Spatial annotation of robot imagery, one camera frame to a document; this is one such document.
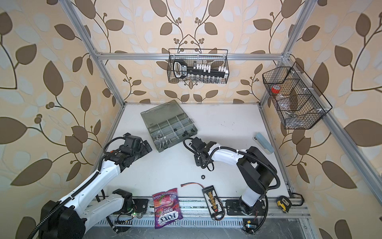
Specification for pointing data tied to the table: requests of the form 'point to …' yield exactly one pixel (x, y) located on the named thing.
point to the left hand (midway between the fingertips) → (141, 147)
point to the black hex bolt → (184, 134)
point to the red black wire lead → (183, 184)
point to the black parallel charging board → (215, 203)
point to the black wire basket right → (300, 104)
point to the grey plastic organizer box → (167, 123)
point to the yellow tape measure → (284, 203)
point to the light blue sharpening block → (263, 144)
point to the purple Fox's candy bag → (167, 209)
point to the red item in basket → (275, 88)
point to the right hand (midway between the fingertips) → (201, 160)
